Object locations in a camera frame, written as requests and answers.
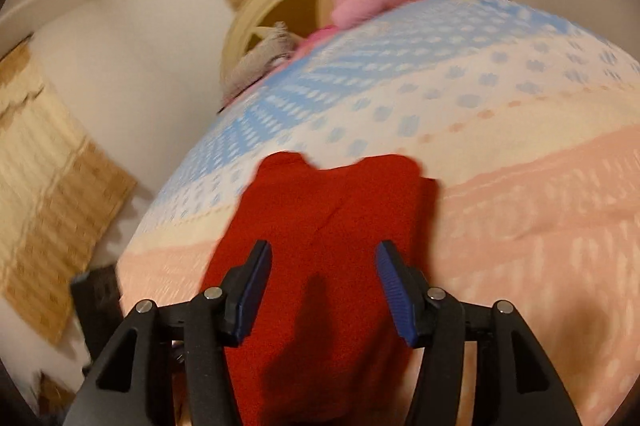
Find red knitted embroidered sweater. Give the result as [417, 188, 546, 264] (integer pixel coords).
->
[202, 152, 439, 425]

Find beige side window curtain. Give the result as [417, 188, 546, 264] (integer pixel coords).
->
[1, 42, 137, 346]

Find polka dot bed sheet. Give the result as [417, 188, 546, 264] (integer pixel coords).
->
[118, 0, 639, 425]

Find striped pillow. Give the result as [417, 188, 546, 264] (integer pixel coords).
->
[220, 22, 303, 104]

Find cream wooden headboard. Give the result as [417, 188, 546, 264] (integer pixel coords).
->
[220, 0, 333, 78]

